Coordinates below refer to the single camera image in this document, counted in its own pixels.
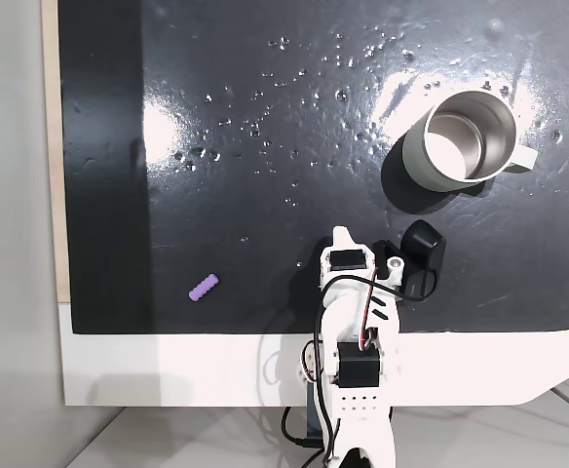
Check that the black oval camera box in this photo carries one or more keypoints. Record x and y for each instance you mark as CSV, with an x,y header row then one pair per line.
x,y
426,248

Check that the pale green steel mug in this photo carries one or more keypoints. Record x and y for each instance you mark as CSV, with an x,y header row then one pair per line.
x,y
416,161

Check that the purple pen grip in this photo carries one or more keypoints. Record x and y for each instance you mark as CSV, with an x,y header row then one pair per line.
x,y
203,287

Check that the black table mat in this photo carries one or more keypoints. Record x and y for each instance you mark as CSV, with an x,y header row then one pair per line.
x,y
265,219

